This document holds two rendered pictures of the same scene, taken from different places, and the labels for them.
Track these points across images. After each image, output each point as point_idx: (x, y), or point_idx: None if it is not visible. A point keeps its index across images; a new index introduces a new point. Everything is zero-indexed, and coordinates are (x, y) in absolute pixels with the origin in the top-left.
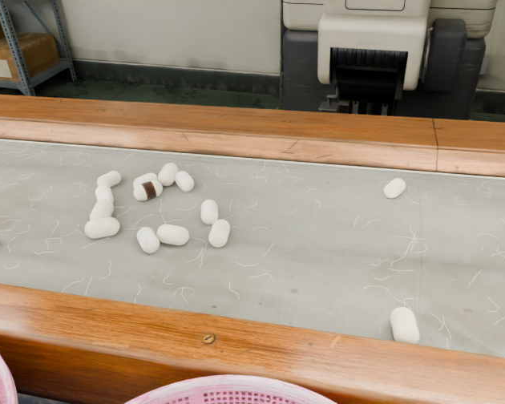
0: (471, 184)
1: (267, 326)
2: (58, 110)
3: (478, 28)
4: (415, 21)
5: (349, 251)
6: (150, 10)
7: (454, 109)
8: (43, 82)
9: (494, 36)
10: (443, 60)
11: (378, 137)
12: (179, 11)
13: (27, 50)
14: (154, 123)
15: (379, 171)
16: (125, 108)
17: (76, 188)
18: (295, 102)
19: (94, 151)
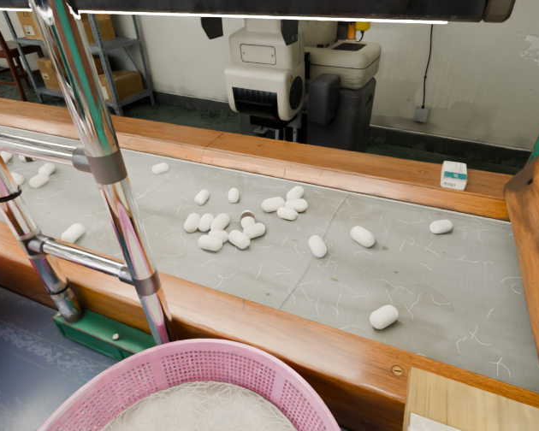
0: (211, 172)
1: None
2: (26, 109)
3: (353, 82)
4: (281, 72)
5: (99, 197)
6: (201, 60)
7: (343, 139)
8: (133, 104)
9: (434, 93)
10: (316, 102)
11: (179, 139)
12: (219, 61)
13: (120, 81)
14: (67, 121)
15: (168, 160)
16: (62, 111)
17: (0, 152)
18: (245, 126)
19: (30, 134)
